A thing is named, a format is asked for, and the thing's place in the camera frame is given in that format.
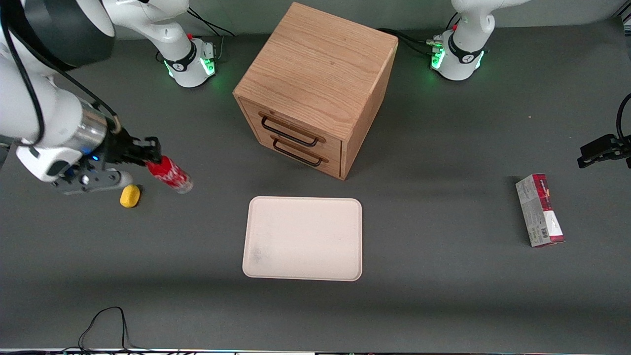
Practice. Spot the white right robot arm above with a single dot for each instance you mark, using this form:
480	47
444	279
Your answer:
49	113

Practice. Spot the cream rectangular tray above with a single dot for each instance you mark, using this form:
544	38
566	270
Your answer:
303	239

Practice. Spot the red grey carton box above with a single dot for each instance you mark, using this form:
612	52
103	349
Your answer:
540	209

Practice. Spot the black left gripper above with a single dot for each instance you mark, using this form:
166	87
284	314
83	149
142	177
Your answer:
602	149

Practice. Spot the red coke bottle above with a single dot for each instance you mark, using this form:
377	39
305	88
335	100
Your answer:
172	175

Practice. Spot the wooden drawer cabinet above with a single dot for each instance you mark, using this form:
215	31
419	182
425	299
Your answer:
320	69

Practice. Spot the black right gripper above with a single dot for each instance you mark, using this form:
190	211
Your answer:
120	148

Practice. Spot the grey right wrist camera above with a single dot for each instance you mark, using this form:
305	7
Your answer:
93	180

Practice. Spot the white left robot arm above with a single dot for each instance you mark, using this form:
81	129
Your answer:
466	34

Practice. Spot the wooden drawer front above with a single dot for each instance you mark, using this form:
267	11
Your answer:
315	162
296	125

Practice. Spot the yellow lemon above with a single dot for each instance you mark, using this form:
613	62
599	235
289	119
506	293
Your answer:
129	196

